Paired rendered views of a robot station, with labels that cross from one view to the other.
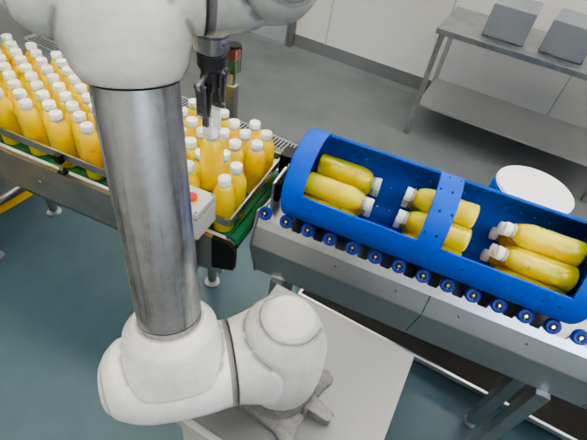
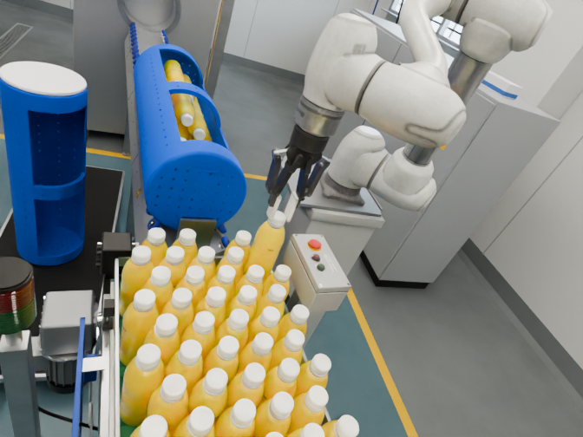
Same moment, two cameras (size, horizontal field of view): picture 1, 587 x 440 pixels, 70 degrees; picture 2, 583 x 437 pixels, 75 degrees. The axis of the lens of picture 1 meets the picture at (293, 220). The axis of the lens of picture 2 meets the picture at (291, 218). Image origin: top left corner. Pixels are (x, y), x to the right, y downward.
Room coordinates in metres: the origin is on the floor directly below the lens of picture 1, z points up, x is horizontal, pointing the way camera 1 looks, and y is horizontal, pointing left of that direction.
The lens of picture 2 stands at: (1.55, 0.78, 1.73)
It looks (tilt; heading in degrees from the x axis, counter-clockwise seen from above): 34 degrees down; 221
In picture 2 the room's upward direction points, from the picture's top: 23 degrees clockwise
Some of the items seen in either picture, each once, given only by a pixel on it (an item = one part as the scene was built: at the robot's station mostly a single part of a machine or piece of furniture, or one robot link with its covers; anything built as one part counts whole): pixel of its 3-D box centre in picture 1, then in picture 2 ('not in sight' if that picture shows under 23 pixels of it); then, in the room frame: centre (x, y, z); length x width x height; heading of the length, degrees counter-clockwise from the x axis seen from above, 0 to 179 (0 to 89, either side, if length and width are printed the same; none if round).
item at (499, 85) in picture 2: not in sight; (496, 83); (-0.86, -0.26, 1.48); 0.24 x 0.12 x 0.08; 76
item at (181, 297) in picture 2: not in sight; (181, 297); (1.25, 0.34, 1.09); 0.04 x 0.04 x 0.02
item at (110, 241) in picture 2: (289, 164); (117, 255); (1.29, 0.05, 0.95); 0.10 x 0.07 x 0.10; 164
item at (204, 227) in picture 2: (279, 189); (194, 234); (1.08, 0.06, 0.99); 0.10 x 0.02 x 0.12; 164
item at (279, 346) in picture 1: (279, 347); (359, 155); (0.40, -0.02, 1.18); 0.18 x 0.16 x 0.22; 113
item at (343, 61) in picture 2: not in sight; (346, 64); (1.01, 0.29, 1.59); 0.13 x 0.11 x 0.16; 113
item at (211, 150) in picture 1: (211, 161); (265, 248); (1.01, 0.28, 1.12); 0.07 x 0.07 x 0.19
